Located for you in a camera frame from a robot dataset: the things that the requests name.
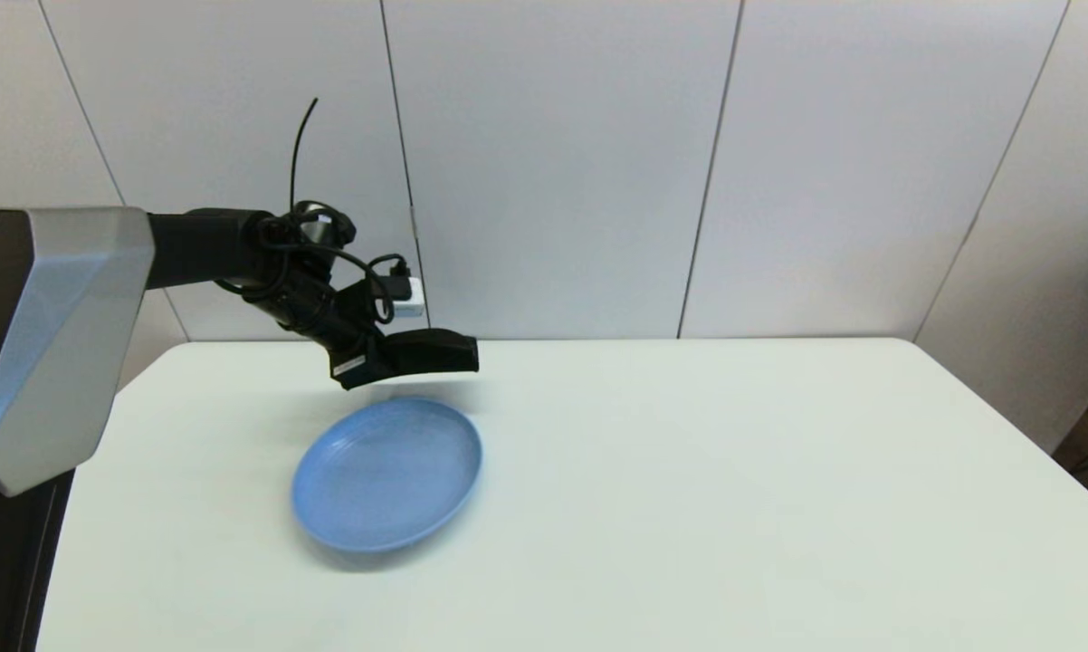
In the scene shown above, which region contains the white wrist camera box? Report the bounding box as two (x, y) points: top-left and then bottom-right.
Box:
(388, 275), (426, 319)

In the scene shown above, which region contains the black looping arm cable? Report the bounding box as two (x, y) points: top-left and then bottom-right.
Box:
(214, 97), (415, 329)

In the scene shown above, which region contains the blue oval plastic plate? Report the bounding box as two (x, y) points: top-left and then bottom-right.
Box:
(291, 398), (484, 552)

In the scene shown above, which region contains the black soft glasses case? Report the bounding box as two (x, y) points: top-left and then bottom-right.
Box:
(374, 328), (481, 383)

